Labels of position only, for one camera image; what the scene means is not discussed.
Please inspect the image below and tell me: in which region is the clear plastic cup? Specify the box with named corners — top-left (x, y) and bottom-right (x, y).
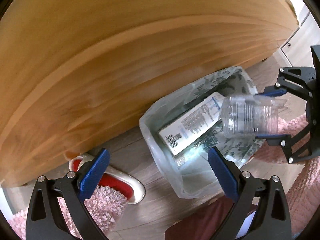
top-left (219, 95), bottom-right (287, 138)

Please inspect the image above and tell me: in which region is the white milk carton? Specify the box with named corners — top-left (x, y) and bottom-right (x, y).
top-left (158, 92), bottom-right (225, 156)

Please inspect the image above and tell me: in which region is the white cabinet drawer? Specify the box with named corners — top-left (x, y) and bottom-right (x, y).
top-left (281, 5), bottom-right (319, 67)

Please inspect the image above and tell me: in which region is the pink shaggy rug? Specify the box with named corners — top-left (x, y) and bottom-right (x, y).
top-left (10, 113), bottom-right (320, 240)

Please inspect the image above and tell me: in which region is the dark red box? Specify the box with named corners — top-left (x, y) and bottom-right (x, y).
top-left (164, 197), bottom-right (258, 240)

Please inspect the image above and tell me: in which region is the wooden bed footboard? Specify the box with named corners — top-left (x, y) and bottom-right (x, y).
top-left (1, 0), bottom-right (298, 187)

